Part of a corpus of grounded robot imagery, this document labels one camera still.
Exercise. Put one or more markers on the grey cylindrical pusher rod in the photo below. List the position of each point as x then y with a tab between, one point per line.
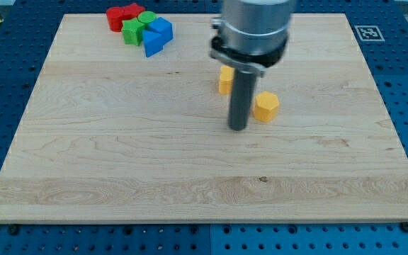
243	87

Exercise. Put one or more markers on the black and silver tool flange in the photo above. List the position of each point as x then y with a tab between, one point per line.
251	52

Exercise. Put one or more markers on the yellow heart block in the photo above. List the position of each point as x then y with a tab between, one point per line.
226	79

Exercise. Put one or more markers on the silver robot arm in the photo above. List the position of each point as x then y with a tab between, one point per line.
269	15

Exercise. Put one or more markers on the yellow hexagon block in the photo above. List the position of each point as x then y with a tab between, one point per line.
266	105

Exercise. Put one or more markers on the wooden board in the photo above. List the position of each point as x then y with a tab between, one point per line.
110	136

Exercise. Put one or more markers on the blue triangle block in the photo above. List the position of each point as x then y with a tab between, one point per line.
153	43

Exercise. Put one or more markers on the blue cube block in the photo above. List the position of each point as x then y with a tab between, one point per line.
163	27

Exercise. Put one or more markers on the white fiducial marker tag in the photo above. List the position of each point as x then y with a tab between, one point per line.
369	33

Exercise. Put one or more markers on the green cylinder block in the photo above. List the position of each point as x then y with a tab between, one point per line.
146	17

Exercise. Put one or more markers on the green cube block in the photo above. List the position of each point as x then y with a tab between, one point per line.
132	31

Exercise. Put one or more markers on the red star block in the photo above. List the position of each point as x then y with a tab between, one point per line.
132	11

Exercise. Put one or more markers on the red cylinder block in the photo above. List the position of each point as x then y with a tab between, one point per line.
114	17

